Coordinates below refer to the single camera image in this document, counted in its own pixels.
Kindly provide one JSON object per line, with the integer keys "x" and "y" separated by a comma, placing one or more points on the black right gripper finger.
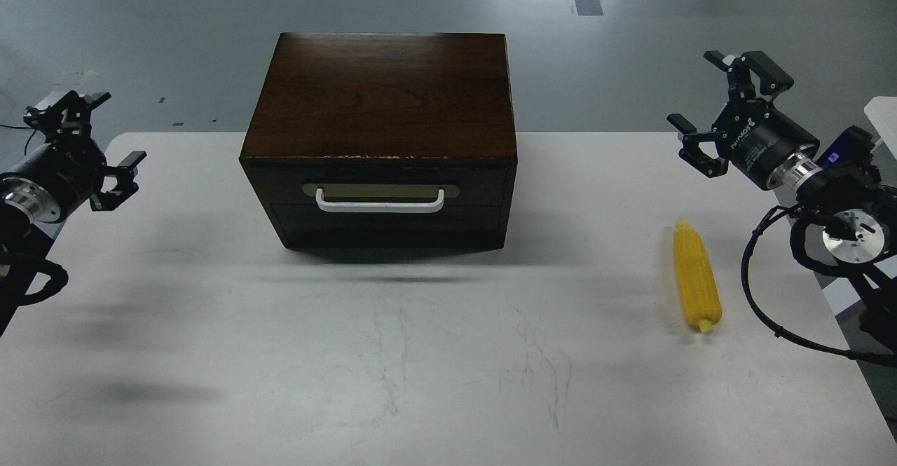
{"x": 751, "y": 74}
{"x": 691, "y": 152}

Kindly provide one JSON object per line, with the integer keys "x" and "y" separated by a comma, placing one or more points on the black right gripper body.
{"x": 759, "y": 138}

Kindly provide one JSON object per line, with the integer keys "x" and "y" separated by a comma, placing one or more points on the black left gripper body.
{"x": 51, "y": 182}

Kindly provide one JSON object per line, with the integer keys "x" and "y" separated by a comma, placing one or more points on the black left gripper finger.
{"x": 65, "y": 115}
{"x": 124, "y": 175}

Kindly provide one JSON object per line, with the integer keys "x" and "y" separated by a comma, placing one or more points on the yellow corn cob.
{"x": 695, "y": 279}

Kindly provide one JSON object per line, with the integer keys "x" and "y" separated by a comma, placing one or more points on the wooden drawer with white handle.
{"x": 305, "y": 201}

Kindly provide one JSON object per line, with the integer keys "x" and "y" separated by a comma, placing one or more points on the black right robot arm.
{"x": 844, "y": 216}

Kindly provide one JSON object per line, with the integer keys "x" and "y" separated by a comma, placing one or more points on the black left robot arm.
{"x": 28, "y": 277}

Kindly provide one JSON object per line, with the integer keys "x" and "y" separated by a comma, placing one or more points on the dark wooden drawer cabinet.
{"x": 385, "y": 99}

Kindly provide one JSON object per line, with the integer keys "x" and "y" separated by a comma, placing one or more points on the white furniture at right edge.
{"x": 881, "y": 112}

